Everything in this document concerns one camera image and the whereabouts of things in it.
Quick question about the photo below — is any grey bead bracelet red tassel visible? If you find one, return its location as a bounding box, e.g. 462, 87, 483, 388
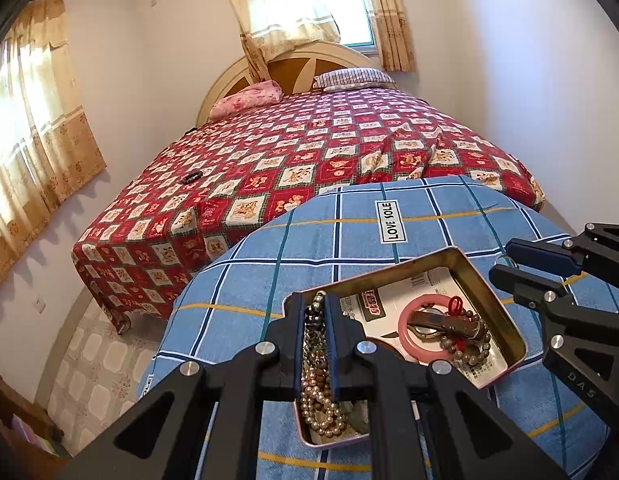
436, 296, 493, 362

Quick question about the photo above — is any brown wooden furniture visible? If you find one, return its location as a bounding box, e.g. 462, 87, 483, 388
0, 369, 71, 480

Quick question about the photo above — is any beige patterned curtain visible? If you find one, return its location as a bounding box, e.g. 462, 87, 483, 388
0, 0, 108, 300
214, 0, 341, 80
363, 0, 418, 74

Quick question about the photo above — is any pearl bead necklace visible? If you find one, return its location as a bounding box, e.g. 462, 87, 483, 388
299, 289, 351, 437

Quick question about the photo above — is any red patterned bed sheet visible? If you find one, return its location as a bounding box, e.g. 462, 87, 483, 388
71, 83, 547, 337

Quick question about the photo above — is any brown wooden bead necklace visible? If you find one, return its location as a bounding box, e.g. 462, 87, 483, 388
303, 355, 350, 423

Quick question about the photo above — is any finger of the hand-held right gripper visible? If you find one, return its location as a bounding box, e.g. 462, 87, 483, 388
489, 264, 619, 333
504, 223, 619, 274

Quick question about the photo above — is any pink metal tin box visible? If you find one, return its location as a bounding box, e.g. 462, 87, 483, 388
282, 246, 529, 449

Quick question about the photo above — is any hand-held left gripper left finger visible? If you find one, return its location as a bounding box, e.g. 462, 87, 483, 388
56, 292, 308, 480

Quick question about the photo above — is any pink bangle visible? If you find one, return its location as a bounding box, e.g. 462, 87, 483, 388
397, 293, 471, 366

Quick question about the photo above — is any striped pillow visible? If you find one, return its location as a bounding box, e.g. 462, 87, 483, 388
313, 68, 398, 93

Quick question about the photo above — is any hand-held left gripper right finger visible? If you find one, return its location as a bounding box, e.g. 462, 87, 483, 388
323, 293, 570, 480

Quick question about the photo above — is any beige wooden headboard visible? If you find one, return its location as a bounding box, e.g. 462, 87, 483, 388
195, 41, 386, 129

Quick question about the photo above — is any blue plaid blanket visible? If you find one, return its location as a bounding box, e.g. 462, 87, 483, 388
136, 175, 619, 480

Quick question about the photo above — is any pink floral pillow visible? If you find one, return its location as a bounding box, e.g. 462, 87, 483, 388
208, 79, 284, 120

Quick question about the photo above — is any window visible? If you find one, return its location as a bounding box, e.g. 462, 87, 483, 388
307, 0, 379, 55

